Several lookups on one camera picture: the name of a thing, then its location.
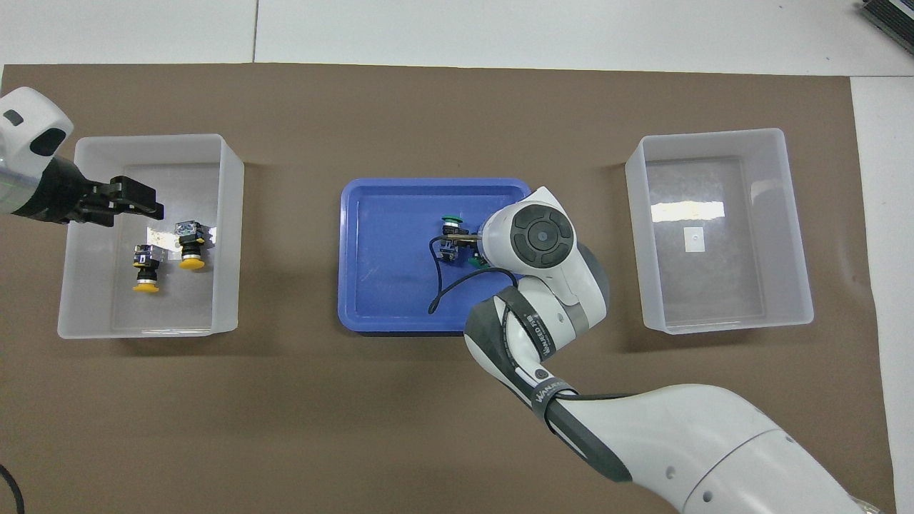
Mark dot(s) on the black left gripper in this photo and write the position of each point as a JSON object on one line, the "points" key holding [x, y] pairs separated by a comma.
{"points": [[68, 196]]}

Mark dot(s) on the yellow push button switch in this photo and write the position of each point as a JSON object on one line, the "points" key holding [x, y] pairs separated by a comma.
{"points": [[146, 271], [191, 246]]}

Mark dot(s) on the green push button switch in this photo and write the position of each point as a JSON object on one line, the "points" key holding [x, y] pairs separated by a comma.
{"points": [[452, 227], [480, 264]]}

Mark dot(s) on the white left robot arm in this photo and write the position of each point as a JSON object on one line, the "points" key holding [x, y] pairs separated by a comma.
{"points": [[21, 121]]}

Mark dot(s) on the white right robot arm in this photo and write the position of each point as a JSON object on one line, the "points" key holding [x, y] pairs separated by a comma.
{"points": [[643, 435]]}

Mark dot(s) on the small white box label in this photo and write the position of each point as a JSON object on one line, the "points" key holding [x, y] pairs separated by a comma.
{"points": [[694, 240], [172, 251]]}

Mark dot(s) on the translucent white plastic box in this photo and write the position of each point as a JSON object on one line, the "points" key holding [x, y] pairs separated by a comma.
{"points": [[757, 285], [93, 300]]}

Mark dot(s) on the blue plastic tray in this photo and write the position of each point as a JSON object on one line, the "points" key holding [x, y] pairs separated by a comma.
{"points": [[385, 285]]}

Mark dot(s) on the brown paper table mat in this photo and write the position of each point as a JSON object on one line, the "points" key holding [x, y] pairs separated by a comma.
{"points": [[285, 428]]}

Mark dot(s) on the grey ribbed metal device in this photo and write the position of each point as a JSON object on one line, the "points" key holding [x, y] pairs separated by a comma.
{"points": [[891, 18]]}

